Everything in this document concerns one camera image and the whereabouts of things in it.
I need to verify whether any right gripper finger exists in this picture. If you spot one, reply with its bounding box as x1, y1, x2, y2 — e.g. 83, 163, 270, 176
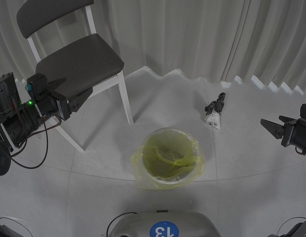
260, 118, 284, 139
279, 115, 298, 124

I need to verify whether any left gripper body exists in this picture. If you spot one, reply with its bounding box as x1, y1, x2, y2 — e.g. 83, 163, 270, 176
22, 94, 71, 129

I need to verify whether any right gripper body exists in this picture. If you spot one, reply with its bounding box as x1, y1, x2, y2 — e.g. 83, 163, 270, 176
281, 119, 306, 148

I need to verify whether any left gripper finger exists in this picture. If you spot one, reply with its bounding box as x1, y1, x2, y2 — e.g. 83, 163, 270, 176
48, 77, 67, 93
67, 87, 93, 115

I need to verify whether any black plastic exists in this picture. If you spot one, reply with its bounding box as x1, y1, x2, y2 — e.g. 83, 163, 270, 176
204, 92, 226, 114

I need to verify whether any yellow plastic bag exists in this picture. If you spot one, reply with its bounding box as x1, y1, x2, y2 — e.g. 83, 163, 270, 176
130, 127, 207, 190

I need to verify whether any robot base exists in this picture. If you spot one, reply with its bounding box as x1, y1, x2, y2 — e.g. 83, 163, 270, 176
108, 210, 219, 237

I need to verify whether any white trash bin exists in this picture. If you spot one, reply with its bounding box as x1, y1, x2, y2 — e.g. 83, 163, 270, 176
142, 127, 202, 185

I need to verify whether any grey white chair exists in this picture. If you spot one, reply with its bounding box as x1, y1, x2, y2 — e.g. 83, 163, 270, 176
16, 0, 134, 153

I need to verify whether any clear printed wrapper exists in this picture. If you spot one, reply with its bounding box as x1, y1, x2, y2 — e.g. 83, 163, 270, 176
204, 113, 222, 130

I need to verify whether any white curtain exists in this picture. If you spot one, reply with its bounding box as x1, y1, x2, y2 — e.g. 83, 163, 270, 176
0, 0, 253, 86
221, 0, 306, 96

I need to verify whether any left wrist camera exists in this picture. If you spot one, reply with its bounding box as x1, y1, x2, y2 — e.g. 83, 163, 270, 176
26, 73, 49, 101

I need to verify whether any black cable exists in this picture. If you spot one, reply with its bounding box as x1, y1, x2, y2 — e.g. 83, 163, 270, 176
0, 217, 33, 237
276, 217, 306, 237
9, 114, 63, 169
106, 211, 138, 237

